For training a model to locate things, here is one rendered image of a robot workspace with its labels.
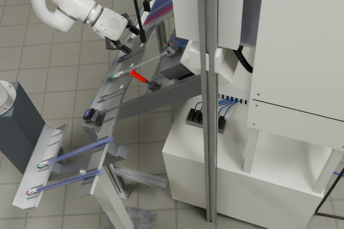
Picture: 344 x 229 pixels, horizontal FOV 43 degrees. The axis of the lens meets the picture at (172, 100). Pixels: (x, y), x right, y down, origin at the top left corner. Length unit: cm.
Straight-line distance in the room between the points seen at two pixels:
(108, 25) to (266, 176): 83
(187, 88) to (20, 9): 227
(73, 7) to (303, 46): 82
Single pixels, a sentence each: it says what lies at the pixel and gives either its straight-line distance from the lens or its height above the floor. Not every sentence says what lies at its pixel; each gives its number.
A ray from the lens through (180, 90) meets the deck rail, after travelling 136.
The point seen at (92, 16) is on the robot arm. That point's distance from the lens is 156.
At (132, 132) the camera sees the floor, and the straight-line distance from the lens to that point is 259.
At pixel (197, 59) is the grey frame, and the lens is 113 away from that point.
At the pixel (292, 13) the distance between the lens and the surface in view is 99.
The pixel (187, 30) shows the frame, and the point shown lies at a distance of 110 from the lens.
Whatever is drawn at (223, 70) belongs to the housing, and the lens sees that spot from 127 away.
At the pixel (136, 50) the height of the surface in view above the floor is 81.
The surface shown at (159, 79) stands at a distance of 151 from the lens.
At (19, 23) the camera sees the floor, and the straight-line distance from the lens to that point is 335.
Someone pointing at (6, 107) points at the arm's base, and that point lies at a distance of 200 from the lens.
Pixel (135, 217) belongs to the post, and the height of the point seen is 1.
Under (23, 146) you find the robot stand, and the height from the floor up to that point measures 42.
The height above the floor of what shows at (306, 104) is 121.
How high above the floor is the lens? 225
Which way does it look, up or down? 57 degrees down
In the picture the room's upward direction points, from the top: 8 degrees counter-clockwise
